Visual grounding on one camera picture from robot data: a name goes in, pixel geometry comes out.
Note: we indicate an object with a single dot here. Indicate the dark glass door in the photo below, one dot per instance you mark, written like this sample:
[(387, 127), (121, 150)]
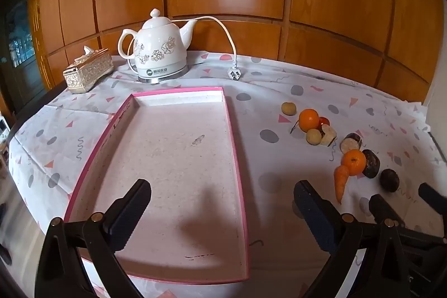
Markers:
[(19, 39)]

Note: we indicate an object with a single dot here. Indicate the dark round passion fruit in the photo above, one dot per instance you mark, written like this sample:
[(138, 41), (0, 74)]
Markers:
[(389, 180)]

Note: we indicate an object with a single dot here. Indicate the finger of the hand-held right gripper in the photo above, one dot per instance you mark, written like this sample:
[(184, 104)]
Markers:
[(433, 195), (384, 209)]

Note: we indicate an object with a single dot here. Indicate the white floral ceramic kettle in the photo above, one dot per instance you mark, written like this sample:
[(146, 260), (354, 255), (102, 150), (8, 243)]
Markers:
[(159, 43)]

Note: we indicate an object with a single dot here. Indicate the orange carrot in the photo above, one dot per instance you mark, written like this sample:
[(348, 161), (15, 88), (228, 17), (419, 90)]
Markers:
[(341, 182)]

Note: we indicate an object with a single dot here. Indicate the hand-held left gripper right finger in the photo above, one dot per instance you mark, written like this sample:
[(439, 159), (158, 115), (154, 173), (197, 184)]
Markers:
[(314, 214)]

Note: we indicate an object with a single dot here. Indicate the patterned white tablecloth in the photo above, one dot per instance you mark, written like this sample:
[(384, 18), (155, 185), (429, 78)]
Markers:
[(279, 158)]

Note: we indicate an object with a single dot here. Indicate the small red fruit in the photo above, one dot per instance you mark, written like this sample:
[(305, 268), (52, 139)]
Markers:
[(324, 121)]

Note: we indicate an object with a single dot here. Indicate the small yellow round fruit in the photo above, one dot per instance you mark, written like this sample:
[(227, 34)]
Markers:
[(288, 107), (313, 136)]

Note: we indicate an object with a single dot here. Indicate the pale cut root piece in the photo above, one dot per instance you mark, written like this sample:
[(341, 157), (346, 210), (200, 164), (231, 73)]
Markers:
[(328, 135)]

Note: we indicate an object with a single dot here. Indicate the silver kettle power base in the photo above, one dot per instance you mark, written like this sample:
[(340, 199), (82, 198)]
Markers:
[(164, 76)]

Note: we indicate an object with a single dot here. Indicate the dark-skinned cut root piece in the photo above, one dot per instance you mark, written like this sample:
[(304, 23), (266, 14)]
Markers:
[(351, 143)]

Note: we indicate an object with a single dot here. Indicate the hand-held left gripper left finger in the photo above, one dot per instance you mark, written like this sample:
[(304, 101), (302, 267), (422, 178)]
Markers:
[(131, 214)]

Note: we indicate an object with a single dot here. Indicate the orange with stem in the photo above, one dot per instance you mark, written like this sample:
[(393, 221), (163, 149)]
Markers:
[(309, 120)]

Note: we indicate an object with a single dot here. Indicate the pink shallow box tray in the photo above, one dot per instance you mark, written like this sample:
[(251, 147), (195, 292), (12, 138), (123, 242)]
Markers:
[(174, 162)]

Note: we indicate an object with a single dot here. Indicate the orange with green calyx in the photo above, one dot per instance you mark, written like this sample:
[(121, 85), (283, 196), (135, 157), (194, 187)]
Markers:
[(354, 162)]

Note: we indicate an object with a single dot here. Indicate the gold embossed tissue box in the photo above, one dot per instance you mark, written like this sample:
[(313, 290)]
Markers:
[(87, 73)]

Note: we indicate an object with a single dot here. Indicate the dark brown lumpy root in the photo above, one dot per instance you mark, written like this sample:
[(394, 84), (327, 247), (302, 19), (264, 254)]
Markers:
[(371, 163)]

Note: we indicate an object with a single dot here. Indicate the white tissue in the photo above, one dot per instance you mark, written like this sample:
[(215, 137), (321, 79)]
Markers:
[(89, 50)]

